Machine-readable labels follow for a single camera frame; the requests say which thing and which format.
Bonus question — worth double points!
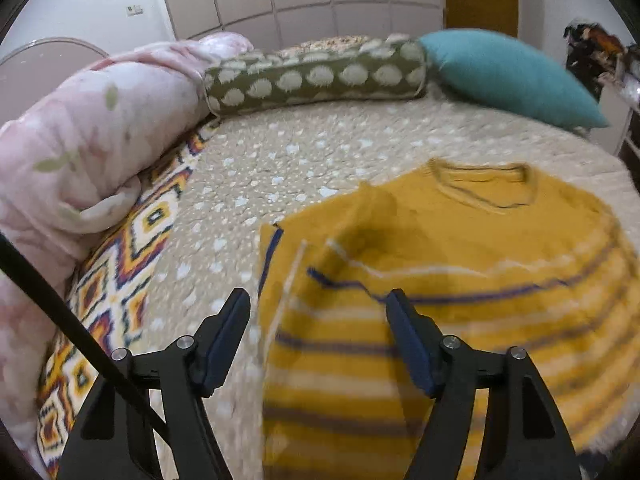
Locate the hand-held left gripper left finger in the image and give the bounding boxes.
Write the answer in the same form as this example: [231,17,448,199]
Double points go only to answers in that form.
[57,287,252,480]

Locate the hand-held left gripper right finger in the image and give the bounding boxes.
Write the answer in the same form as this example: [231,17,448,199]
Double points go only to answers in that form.
[385,288,583,480]

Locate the yellow striped knit sweater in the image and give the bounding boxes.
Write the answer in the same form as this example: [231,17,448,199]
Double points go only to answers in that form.
[257,157,640,480]

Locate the pile of clothes on shelf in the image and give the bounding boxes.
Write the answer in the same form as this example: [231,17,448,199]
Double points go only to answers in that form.
[564,20,640,91]

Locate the geometric patterned blanket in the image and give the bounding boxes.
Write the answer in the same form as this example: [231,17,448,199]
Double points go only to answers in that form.
[35,120,221,480]

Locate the beige dotted bedspread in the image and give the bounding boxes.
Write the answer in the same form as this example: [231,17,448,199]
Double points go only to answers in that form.
[145,77,631,480]

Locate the pink floral comforter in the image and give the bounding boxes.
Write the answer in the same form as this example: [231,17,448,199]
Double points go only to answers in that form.
[0,31,253,466]

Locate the olive hedgehog print bolster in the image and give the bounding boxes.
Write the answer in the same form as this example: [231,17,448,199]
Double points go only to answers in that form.
[202,35,431,118]

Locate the white shelf cabinet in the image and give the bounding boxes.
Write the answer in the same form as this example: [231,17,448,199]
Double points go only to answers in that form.
[597,80,640,161]

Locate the pink rounded headboard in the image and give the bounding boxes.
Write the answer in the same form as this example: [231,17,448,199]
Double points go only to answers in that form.
[0,36,110,121]

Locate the black cable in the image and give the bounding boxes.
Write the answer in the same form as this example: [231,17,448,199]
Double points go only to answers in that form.
[0,232,171,441]

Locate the teal corduroy pillow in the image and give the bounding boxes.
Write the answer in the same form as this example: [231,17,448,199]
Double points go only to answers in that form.
[419,29,611,131]

